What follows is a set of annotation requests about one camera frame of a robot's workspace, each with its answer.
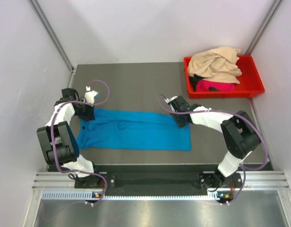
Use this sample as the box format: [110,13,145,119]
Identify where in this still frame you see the blue t-shirt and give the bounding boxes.
[77,108,191,151]

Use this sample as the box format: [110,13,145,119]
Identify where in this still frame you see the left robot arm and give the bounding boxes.
[36,87,104,189]

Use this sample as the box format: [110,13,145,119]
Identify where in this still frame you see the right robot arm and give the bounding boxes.
[165,96,261,189]

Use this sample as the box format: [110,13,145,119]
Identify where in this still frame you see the pink t-shirt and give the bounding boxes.
[196,79,235,92]

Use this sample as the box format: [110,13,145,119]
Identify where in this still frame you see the black t-shirt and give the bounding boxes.
[189,74,203,91]

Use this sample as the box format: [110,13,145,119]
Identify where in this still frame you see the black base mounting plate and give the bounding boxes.
[47,164,275,197]

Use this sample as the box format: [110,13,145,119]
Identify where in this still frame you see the beige t-shirt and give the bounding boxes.
[188,47,242,84]

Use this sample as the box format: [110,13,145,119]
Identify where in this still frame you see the red plastic bin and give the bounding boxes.
[183,55,265,99]

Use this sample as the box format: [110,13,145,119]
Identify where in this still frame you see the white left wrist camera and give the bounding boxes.
[84,86,99,104]

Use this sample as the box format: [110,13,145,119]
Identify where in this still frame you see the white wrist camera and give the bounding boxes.
[84,86,99,104]
[164,96,177,105]

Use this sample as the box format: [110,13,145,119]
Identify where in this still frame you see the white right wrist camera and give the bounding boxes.
[164,96,177,105]

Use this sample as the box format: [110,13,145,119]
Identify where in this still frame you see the left corner aluminium post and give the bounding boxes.
[29,0,77,71]

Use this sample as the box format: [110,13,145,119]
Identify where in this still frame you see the corner aluminium post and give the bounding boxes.
[29,0,77,71]
[245,0,283,55]

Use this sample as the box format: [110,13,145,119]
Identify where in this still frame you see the white slotted cable duct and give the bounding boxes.
[41,190,233,201]

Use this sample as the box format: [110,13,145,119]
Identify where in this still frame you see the right corner aluminium post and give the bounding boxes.
[245,0,283,55]

